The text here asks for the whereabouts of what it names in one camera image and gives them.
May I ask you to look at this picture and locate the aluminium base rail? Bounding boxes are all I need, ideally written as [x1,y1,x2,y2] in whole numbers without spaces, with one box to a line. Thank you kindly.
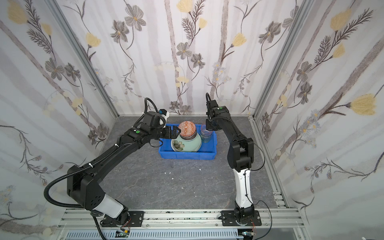
[58,208,305,230]

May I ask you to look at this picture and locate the blue plastic bin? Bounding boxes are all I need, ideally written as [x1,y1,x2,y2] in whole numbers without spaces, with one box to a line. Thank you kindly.
[159,124,217,160]

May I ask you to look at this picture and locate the aluminium corner frame post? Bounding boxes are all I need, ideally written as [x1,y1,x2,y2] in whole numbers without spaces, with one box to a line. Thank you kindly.
[45,0,120,118]
[252,0,315,119]

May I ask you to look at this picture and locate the aluminium corner frame post right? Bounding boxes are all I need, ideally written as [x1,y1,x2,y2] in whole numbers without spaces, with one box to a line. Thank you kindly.
[252,0,315,119]

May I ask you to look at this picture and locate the aluminium corner frame post left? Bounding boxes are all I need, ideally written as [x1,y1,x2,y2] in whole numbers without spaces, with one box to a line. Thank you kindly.
[45,0,120,118]

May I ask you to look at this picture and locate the light green ceramic plate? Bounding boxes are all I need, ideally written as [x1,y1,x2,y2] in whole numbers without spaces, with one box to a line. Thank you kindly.
[171,134,202,152]

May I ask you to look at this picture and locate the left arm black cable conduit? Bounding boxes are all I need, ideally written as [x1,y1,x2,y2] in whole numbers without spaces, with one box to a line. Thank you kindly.
[43,163,94,209]

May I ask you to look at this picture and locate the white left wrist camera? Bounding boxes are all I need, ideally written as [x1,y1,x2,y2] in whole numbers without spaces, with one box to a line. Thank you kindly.
[159,109,170,119]

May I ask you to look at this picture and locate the green transparent plastic cup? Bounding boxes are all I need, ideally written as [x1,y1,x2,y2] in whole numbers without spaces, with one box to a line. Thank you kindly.
[200,124,214,143]

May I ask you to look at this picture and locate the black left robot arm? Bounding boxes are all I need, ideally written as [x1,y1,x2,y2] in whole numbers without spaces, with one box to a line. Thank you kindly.
[67,109,181,226]

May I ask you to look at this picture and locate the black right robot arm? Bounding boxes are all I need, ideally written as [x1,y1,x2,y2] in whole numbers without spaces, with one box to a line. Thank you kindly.
[206,96,255,224]

